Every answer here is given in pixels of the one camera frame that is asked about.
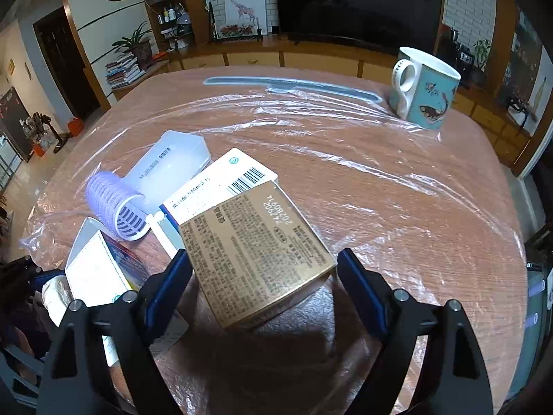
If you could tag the grey helmet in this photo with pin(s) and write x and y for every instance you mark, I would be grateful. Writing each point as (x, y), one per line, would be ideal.
(185, 21)

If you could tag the translucent white plastic case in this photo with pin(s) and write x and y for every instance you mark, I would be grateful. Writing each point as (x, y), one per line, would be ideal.
(173, 160)

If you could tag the crumpled white tissue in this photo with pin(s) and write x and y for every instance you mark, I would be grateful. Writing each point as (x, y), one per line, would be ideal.
(56, 298)

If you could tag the white and blue carton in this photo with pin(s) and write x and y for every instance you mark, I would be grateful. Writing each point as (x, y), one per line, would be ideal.
(95, 272)

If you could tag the black floor stand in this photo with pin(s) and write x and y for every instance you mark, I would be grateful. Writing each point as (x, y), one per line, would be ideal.
(56, 138)

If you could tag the giraffe picture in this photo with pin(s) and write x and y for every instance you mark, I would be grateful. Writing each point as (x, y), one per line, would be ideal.
(242, 6)

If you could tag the orange bag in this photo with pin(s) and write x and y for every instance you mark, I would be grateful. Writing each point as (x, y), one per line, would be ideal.
(76, 126)

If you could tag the white plastic stick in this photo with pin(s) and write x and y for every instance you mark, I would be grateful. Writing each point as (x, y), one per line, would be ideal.
(163, 234)

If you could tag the potted plant in dark pot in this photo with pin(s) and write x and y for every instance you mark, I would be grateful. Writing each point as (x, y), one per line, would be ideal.
(142, 54)

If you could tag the gold printed carton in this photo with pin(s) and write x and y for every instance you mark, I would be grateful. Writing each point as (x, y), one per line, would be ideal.
(255, 255)

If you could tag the stack of books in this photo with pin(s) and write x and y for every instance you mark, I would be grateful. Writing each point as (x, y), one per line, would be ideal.
(123, 73)

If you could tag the purple hair roller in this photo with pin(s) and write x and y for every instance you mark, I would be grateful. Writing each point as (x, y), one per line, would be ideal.
(106, 194)

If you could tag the black flat-screen television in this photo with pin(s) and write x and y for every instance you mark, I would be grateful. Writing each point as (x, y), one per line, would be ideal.
(354, 4)

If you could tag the teal patterned mug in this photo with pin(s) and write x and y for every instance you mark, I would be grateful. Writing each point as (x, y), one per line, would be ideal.
(427, 95)

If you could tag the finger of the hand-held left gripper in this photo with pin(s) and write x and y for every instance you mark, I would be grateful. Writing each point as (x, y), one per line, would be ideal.
(41, 273)

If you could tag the dark wooden door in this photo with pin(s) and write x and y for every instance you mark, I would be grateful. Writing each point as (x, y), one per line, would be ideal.
(65, 65)

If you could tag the small green potted plant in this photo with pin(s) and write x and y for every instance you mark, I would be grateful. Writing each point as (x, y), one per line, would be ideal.
(481, 49)

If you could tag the clear plastic table cover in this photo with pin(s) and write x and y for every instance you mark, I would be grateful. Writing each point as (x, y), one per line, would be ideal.
(302, 73)

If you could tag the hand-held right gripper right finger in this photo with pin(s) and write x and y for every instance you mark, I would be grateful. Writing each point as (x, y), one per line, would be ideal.
(367, 294)

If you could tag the wooden side table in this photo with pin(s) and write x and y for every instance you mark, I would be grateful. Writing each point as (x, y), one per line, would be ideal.
(153, 70)

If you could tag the black coffee machine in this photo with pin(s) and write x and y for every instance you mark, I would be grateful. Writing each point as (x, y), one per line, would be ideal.
(464, 56)

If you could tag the black and white bag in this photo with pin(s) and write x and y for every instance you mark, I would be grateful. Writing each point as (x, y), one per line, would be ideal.
(520, 106)

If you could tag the white barcode medicine box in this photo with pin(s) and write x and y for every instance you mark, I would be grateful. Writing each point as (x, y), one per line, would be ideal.
(207, 190)

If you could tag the framed red flower picture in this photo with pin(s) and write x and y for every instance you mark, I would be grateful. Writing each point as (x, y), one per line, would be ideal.
(233, 30)

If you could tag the row of small bottles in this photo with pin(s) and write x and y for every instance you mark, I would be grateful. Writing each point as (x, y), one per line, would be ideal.
(167, 14)

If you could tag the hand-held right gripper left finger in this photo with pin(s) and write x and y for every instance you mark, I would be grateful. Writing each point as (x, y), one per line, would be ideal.
(166, 294)

